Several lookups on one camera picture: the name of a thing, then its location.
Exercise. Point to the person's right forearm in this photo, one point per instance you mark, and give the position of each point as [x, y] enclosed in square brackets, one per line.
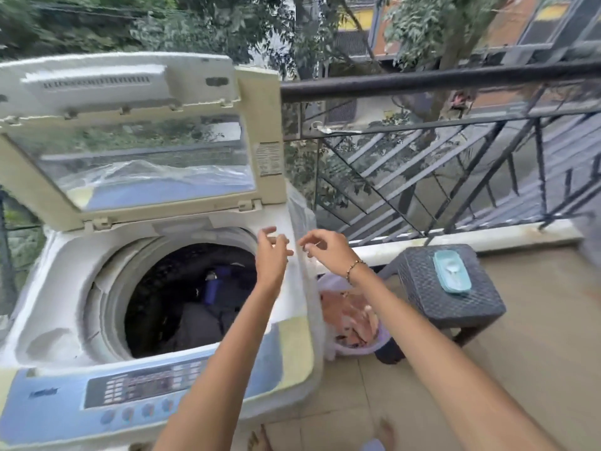
[432, 366]

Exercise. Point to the person's left foot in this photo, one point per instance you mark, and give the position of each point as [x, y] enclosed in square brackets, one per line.
[259, 440]

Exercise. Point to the dark clothes in drum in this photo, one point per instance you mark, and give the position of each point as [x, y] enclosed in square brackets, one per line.
[188, 324]

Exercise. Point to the orange and yellow building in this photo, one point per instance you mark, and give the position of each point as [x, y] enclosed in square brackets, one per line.
[516, 23]

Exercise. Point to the black metal balcony railing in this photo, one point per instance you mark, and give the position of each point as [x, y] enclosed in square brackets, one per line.
[422, 80]

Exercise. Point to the cream washing machine lid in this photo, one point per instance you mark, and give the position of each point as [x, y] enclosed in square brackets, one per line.
[117, 89]

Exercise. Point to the clear plastic machine cover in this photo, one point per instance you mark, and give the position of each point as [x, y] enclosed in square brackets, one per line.
[300, 216]

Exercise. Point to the white label sticker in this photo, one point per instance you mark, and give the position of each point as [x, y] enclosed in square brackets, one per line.
[268, 159]

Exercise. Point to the person's right fingers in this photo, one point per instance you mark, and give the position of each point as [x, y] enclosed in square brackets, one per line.
[312, 238]

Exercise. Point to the person's left forearm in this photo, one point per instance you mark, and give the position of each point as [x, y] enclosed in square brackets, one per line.
[220, 371]

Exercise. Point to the teal plastic lidded container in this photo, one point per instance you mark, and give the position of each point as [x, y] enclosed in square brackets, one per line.
[451, 273]

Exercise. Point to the person's right hand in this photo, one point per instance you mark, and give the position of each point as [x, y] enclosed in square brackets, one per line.
[333, 251]

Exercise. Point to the person's left hand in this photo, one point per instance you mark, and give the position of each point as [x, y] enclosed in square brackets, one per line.
[270, 262]

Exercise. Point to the pink clothes in basket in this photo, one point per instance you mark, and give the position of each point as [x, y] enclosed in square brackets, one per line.
[350, 319]

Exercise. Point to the white top-load washing machine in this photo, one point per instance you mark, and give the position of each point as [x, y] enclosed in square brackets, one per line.
[56, 333]

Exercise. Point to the person's left fingers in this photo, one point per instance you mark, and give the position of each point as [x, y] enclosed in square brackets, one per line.
[277, 239]

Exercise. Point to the white laundry basket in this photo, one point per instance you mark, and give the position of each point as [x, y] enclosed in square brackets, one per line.
[334, 349]

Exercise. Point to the blue garment in drum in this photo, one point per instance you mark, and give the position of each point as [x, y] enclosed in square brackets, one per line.
[213, 286]

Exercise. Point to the dark woven plastic stool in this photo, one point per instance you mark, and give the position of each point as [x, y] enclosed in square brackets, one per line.
[450, 305]

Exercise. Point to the green leafy tree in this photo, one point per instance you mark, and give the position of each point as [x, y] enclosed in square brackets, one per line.
[436, 28]

